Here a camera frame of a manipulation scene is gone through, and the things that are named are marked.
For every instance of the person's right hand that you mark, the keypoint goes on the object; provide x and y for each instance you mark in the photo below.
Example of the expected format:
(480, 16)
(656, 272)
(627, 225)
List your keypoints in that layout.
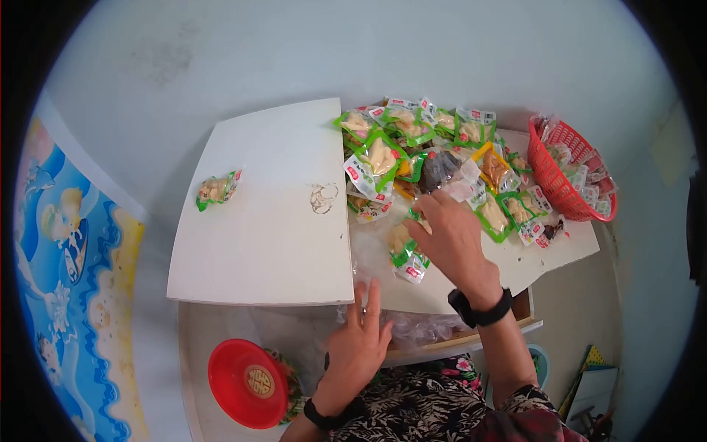
(455, 248)

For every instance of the person's left hand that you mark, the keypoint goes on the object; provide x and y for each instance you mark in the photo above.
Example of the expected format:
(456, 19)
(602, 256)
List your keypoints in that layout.
(353, 353)

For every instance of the person's right fingers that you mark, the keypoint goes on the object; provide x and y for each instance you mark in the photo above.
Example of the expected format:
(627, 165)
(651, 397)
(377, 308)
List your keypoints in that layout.
(433, 203)

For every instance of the person's left middle finger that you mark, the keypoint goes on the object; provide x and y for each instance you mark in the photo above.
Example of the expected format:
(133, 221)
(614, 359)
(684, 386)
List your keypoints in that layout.
(358, 306)

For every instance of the person's left index finger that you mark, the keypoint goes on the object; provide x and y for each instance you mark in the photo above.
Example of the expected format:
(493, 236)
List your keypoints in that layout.
(374, 304)

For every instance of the person's left fingers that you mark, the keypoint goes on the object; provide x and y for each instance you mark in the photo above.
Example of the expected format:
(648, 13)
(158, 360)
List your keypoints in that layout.
(338, 334)

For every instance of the person's right thumb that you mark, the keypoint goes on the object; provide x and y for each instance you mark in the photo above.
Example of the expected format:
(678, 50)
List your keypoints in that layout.
(420, 235)

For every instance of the person's left thumb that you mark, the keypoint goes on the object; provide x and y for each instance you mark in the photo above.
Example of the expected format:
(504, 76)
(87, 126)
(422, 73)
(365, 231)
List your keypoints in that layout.
(385, 334)

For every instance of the green snack packet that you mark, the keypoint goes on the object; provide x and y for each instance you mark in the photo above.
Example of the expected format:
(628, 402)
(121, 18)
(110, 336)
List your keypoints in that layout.
(406, 257)
(218, 189)

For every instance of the clear plastic bag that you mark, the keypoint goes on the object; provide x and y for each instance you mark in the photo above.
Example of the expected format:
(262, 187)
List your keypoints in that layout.
(420, 329)

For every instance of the pile of mixed snack packets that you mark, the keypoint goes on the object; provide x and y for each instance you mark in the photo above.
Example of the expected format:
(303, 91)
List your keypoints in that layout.
(436, 160)

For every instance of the floral patterned bowl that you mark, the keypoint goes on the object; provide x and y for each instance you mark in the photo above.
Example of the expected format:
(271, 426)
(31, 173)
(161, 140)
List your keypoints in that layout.
(292, 387)

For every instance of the person's body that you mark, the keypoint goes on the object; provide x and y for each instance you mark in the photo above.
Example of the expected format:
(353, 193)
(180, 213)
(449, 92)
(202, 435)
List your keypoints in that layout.
(425, 406)

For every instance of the black wrist band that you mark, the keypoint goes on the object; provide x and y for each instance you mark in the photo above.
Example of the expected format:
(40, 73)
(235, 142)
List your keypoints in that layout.
(331, 417)
(480, 309)

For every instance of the red plastic basket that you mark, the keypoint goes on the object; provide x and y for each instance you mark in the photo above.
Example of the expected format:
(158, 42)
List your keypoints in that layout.
(555, 182)

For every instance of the large white board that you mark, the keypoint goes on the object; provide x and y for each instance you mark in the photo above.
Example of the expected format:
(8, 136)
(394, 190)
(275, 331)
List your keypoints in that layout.
(265, 221)

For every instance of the heap of red label packets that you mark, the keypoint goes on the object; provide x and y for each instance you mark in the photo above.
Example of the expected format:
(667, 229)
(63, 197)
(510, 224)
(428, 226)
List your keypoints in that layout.
(588, 174)

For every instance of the light blue bowl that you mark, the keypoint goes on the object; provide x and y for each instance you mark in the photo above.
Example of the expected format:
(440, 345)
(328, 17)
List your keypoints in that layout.
(540, 364)

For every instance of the blue cartoon floor mat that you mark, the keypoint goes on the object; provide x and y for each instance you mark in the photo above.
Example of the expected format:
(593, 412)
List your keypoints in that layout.
(72, 287)

